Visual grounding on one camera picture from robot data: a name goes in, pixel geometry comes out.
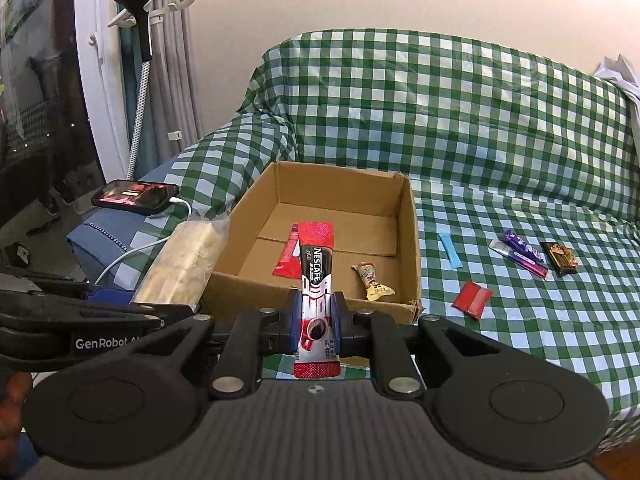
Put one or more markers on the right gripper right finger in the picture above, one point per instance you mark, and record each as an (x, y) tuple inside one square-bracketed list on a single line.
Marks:
[(375, 336)]

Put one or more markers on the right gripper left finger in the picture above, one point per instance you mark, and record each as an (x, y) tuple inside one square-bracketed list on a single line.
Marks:
[(241, 347)]

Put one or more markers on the red Nescafe coffee stick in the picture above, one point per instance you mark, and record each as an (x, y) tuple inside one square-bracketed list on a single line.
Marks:
[(316, 355)]

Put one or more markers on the yellow wafer bar wrapper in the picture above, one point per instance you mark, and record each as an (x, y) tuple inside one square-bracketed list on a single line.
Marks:
[(374, 289)]

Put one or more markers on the small red snack packet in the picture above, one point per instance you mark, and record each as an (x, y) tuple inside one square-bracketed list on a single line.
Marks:
[(472, 300)]

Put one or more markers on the clear pack beige crackers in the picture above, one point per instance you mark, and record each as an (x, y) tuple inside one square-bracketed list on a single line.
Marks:
[(180, 272)]

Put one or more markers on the large red snack packet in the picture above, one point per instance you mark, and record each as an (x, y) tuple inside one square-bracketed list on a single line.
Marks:
[(288, 265)]

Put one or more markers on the light blue stick packet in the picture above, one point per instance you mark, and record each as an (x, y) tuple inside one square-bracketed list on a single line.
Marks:
[(451, 252)]

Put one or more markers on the purple pink candy bar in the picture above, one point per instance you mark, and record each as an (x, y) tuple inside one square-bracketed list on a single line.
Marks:
[(524, 262)]

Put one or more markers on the purple chocolate bar wrapper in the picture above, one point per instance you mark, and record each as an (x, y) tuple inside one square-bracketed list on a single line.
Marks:
[(521, 245)]

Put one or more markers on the dark brown snack packet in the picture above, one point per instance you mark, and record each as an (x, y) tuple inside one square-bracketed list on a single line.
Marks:
[(561, 258)]

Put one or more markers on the person's hand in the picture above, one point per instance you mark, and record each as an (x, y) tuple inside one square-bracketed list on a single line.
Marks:
[(13, 398)]

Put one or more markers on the black smartphone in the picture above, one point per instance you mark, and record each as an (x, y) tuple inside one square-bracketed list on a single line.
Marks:
[(140, 197)]

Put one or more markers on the brown cardboard box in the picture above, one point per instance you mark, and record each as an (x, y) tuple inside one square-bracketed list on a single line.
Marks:
[(366, 218)]

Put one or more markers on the green checkered sofa cover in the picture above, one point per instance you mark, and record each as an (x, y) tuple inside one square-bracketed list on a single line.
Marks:
[(491, 138)]

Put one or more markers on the grey curtain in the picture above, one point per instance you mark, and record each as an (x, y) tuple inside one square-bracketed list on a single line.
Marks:
[(170, 104)]

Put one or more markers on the black garment steamer head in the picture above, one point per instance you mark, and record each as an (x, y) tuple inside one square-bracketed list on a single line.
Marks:
[(139, 10)]

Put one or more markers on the white hanger hook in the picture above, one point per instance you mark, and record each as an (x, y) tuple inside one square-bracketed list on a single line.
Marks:
[(156, 8)]

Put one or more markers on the white crumpled sheet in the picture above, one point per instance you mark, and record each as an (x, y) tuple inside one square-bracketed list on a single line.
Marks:
[(621, 73)]

